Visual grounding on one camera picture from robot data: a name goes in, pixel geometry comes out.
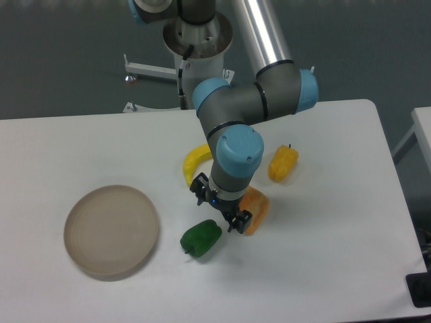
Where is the orange toy bread wedge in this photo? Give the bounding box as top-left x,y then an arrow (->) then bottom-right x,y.
240,186 -> 270,236

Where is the beige round plate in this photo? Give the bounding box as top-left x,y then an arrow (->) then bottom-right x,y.
63,185 -> 160,281

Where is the yellow toy pepper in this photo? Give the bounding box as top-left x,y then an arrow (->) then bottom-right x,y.
268,145 -> 299,182

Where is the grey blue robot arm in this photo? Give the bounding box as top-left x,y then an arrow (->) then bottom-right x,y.
125,1 -> 319,233

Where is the black cable on pedestal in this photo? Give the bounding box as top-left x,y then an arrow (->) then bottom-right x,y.
177,44 -> 195,110

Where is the yellow toy banana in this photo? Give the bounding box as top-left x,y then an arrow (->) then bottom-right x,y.
183,143 -> 213,186

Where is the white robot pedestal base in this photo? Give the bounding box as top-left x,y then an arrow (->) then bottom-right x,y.
121,13 -> 236,114

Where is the white side table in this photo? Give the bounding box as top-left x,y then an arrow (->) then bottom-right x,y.
391,107 -> 430,169

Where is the green toy pepper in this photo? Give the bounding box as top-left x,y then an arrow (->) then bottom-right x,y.
180,219 -> 222,258

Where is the black box at table edge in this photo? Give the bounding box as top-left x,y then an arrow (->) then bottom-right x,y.
405,272 -> 430,308

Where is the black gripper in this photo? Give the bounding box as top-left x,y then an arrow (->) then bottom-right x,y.
189,172 -> 253,234

